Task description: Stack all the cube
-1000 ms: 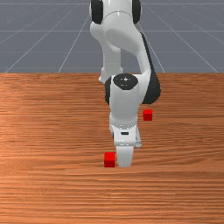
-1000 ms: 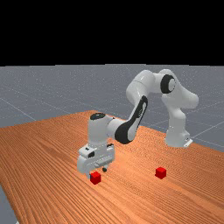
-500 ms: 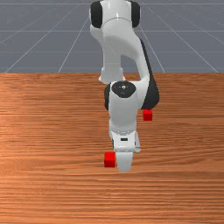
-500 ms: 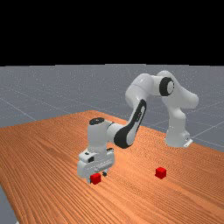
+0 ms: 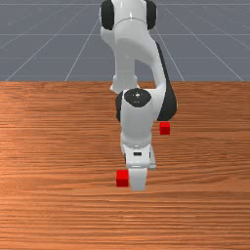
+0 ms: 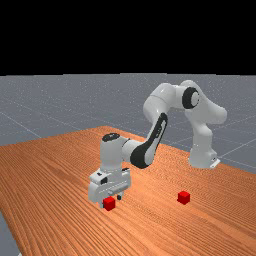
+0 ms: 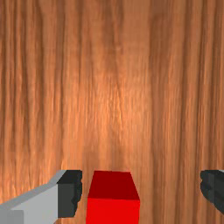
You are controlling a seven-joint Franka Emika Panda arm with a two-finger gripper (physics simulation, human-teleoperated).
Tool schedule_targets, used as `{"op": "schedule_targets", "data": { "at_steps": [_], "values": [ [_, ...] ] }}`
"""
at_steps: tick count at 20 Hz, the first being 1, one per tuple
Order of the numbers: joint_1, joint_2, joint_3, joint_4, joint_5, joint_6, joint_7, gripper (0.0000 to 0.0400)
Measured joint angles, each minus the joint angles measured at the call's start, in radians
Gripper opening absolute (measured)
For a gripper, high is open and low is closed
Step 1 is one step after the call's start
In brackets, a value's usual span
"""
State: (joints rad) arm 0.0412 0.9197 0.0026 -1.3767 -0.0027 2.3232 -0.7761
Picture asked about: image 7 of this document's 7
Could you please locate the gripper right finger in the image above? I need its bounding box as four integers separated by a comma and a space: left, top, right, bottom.
199, 169, 224, 215

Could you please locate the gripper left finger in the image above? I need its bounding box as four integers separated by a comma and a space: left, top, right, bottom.
0, 169, 83, 224

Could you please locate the red cube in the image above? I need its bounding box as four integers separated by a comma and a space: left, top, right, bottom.
85, 170, 141, 224

